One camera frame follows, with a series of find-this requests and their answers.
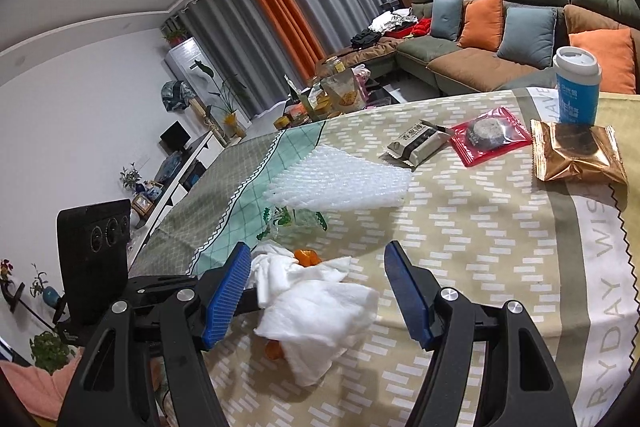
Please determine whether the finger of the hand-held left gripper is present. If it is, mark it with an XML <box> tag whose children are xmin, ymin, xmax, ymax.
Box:
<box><xmin>126</xmin><ymin>274</ymin><xmax>262</xmax><ymax>315</ymax></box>

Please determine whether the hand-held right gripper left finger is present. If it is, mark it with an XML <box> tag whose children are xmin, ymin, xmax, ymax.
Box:
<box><xmin>57</xmin><ymin>241</ymin><xmax>253</xmax><ymax>427</ymax></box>

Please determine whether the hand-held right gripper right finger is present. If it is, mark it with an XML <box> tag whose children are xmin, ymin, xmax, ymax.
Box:
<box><xmin>384</xmin><ymin>240</ymin><xmax>576</xmax><ymax>427</ymax></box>

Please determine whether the white tissue paper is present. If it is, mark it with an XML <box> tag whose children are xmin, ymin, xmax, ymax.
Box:
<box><xmin>248</xmin><ymin>242</ymin><xmax>382</xmax><ymax>389</ymax></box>

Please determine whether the clear green printed wrapper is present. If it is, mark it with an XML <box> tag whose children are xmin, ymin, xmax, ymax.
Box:
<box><xmin>257</xmin><ymin>205</ymin><xmax>329</xmax><ymax>241</ymax></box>

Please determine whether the white foam net sheet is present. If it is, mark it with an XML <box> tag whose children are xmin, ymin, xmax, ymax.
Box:
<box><xmin>263</xmin><ymin>144</ymin><xmax>415</xmax><ymax>210</ymax></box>

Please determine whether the small plant teal vase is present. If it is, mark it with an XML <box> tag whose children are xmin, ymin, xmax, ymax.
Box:
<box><xmin>29</xmin><ymin>264</ymin><xmax>65</xmax><ymax>308</ymax></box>

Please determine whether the green leafy potted plant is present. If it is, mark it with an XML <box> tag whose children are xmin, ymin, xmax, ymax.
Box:
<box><xmin>28</xmin><ymin>330</ymin><xmax>72</xmax><ymax>376</ymax></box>

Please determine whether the patterned tablecloth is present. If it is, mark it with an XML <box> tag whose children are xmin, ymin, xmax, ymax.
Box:
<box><xmin>127</xmin><ymin>89</ymin><xmax>640</xmax><ymax>427</ymax></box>

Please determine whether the small plant in porcelain vase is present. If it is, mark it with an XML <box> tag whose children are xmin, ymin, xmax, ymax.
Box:
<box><xmin>119</xmin><ymin>162</ymin><xmax>146</xmax><ymax>196</ymax></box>

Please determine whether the blue tray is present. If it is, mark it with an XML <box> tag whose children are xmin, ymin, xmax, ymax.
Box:
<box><xmin>159</xmin><ymin>154</ymin><xmax>184</xmax><ymax>178</ymax></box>

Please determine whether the white black-topped TV cabinet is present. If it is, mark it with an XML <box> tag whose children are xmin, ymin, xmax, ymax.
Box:
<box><xmin>127</xmin><ymin>130</ymin><xmax>227</xmax><ymax>258</ymax></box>

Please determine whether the small black monitor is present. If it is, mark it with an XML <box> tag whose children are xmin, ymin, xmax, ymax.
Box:
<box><xmin>159</xmin><ymin>120</ymin><xmax>193</xmax><ymax>153</ymax></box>

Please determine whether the black snack packet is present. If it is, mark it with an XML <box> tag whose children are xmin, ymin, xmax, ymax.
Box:
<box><xmin>378</xmin><ymin>119</ymin><xmax>454</xmax><ymax>168</ymax></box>

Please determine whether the red snack packet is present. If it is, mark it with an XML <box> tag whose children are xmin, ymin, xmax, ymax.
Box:
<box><xmin>449</xmin><ymin>106</ymin><xmax>534</xmax><ymax>168</ymax></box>

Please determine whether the covered standing fan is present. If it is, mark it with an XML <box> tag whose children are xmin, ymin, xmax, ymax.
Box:
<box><xmin>160</xmin><ymin>79</ymin><xmax>227</xmax><ymax>144</ymax></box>

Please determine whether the tall leafy potted plant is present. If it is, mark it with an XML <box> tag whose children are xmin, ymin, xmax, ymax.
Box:
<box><xmin>192</xmin><ymin>59</ymin><xmax>254</xmax><ymax>134</ymax></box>

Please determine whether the dark coffee table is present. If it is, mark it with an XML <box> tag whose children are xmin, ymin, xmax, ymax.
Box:
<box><xmin>272</xmin><ymin>56</ymin><xmax>402</xmax><ymax>128</ymax></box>

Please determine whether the clear snack bag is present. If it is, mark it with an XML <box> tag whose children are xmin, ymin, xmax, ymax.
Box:
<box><xmin>319</xmin><ymin>76</ymin><xmax>361</xmax><ymax>113</ymax></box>

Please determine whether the pink plastic bag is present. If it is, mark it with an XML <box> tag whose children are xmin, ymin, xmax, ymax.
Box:
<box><xmin>352</xmin><ymin>64</ymin><xmax>374</xmax><ymax>106</ymax></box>

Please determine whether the gold snack packet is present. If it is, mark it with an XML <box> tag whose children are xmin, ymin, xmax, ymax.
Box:
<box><xmin>529</xmin><ymin>119</ymin><xmax>629</xmax><ymax>186</ymax></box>

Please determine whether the white floor air conditioner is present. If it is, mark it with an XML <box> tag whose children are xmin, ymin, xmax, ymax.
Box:
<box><xmin>166</xmin><ymin>36</ymin><xmax>252</xmax><ymax>134</ymax></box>

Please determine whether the small red-flowered potted plant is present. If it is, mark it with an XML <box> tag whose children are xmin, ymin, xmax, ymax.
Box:
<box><xmin>160</xmin><ymin>26</ymin><xmax>189</xmax><ymax>48</ymax></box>

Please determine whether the black clothes pile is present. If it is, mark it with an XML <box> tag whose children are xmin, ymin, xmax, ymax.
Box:
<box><xmin>349</xmin><ymin>29</ymin><xmax>384</xmax><ymax>48</ymax></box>

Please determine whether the blue paper cup white lid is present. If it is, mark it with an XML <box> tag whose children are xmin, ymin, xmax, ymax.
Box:
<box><xmin>552</xmin><ymin>46</ymin><xmax>601</xmax><ymax>127</ymax></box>

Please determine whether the red clothes pile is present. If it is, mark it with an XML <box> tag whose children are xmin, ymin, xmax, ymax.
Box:
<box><xmin>389</xmin><ymin>17</ymin><xmax>432</xmax><ymax>39</ymax></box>

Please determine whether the white clothes pile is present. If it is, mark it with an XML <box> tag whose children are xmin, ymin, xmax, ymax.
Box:
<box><xmin>368</xmin><ymin>9</ymin><xmax>416</xmax><ymax>33</ymax></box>

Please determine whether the blue cushion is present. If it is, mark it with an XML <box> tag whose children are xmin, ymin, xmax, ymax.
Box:
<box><xmin>429</xmin><ymin>0</ymin><xmax>465</xmax><ymax>42</ymax></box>
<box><xmin>497</xmin><ymin>6</ymin><xmax>558</xmax><ymax>70</ymax></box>

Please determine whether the orange cushion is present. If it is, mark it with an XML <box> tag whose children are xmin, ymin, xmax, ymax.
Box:
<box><xmin>568</xmin><ymin>28</ymin><xmax>637</xmax><ymax>94</ymax></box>
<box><xmin>457</xmin><ymin>0</ymin><xmax>505</xmax><ymax>50</ymax></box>

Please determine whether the orange curtain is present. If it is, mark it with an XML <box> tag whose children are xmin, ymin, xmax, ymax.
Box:
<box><xmin>238</xmin><ymin>0</ymin><xmax>332</xmax><ymax>78</ymax></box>

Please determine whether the brown back cushion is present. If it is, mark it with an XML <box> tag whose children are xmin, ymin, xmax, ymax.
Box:
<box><xmin>563</xmin><ymin>4</ymin><xmax>632</xmax><ymax>36</ymax></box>

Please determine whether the wooden photo frame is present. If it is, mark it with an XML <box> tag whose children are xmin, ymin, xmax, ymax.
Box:
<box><xmin>130</xmin><ymin>194</ymin><xmax>155</xmax><ymax>216</ymax></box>

